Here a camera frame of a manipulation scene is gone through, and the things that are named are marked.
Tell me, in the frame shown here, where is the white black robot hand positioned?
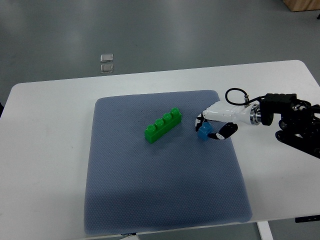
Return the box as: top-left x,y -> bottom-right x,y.
195,101 -> 262,140

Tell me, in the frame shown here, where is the blue toy block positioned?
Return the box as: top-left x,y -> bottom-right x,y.
197,122 -> 214,141

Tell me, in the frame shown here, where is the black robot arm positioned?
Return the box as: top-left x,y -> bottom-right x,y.
258,93 -> 320,158

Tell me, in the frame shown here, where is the green toy brick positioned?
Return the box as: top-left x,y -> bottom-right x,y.
144,107 -> 182,144

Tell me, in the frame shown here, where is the blue-grey foam mat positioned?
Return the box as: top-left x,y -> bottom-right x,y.
84,90 -> 252,235

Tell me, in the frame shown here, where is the white table leg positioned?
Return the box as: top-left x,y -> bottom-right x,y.
256,221 -> 274,240

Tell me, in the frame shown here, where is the wooden box corner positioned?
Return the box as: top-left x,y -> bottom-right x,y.
283,0 -> 320,12

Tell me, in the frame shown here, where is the upper metal floor plate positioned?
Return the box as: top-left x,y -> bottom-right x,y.
100,53 -> 114,63

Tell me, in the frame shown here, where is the black table control panel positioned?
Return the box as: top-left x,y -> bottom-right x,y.
295,215 -> 320,223

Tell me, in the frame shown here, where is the dark object at left edge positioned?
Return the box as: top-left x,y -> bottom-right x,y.
0,102 -> 4,117

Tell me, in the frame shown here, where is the black cable loop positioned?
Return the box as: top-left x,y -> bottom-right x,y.
224,87 -> 262,107

